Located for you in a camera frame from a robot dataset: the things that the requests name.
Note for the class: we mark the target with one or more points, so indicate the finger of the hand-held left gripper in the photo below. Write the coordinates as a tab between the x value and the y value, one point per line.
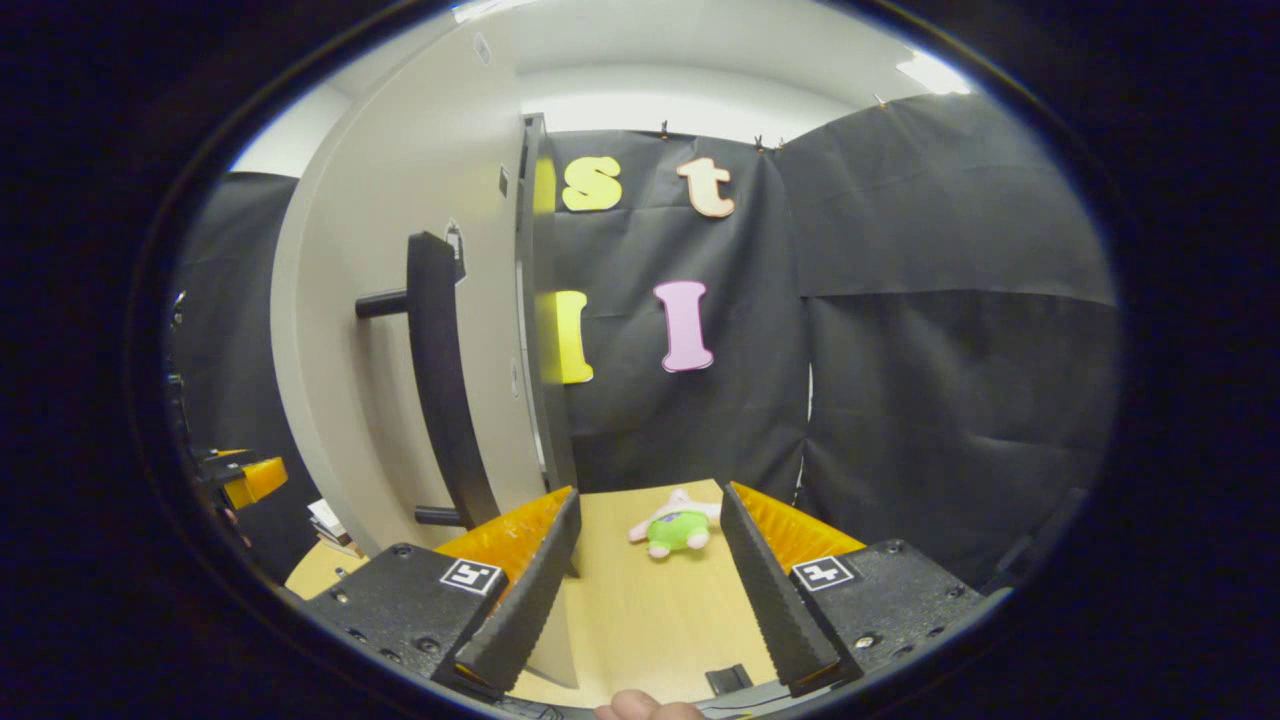
260	478

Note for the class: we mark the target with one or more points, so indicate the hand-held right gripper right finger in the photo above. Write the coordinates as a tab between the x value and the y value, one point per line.
770	600

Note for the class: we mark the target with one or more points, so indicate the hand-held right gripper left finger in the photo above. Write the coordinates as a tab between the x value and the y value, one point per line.
530	600

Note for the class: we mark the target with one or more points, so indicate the beige cabinet door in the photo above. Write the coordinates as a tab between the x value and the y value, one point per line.
350	350

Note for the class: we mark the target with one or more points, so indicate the grey cabinet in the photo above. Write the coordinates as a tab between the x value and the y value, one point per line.
530	300

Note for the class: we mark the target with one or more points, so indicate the white portrait book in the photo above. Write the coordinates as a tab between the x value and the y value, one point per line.
330	525

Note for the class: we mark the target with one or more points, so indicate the black table clamp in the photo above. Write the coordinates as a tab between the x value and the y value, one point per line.
728	679

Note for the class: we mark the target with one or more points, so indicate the pink green plush toy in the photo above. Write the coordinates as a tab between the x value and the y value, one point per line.
675	528

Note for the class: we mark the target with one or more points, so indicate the black backdrop cloth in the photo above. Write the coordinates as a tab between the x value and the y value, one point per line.
950	400

